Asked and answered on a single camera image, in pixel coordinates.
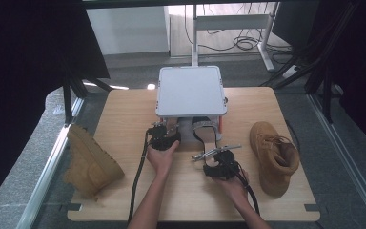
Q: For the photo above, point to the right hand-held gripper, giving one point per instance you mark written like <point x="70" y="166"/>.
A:
<point x="225" y="165"/>

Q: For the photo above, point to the aluminium rail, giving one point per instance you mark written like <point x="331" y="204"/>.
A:
<point x="46" y="178"/>
<point x="346" y="159"/>

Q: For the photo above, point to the white cabinet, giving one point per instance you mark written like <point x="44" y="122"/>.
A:
<point x="127" y="30"/>

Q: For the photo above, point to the black curtain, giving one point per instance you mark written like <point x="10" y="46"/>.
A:
<point x="28" y="63"/>
<point x="355" y="63"/>

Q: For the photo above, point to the white power strip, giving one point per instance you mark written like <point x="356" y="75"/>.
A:
<point x="289" y="71"/>

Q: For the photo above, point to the tan suede lace-up boot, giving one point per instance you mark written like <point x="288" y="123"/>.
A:
<point x="273" y="159"/>
<point x="89" y="162"/>

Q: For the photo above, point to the grey two-tier shoe rack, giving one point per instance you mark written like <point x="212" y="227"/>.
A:
<point x="190" y="92"/>

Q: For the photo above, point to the white metal desk frame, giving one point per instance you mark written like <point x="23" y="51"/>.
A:
<point x="232" y="22"/>

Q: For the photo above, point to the person's left hand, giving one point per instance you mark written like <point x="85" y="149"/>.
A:
<point x="162" y="160"/>

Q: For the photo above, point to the person's right hand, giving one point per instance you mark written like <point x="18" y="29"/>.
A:
<point x="235" y="189"/>

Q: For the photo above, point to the black metal stand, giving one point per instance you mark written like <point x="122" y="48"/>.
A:
<point x="67" y="101"/>
<point x="327" y="89"/>

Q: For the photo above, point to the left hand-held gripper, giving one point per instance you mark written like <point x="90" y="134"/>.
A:
<point x="160" y="138"/>

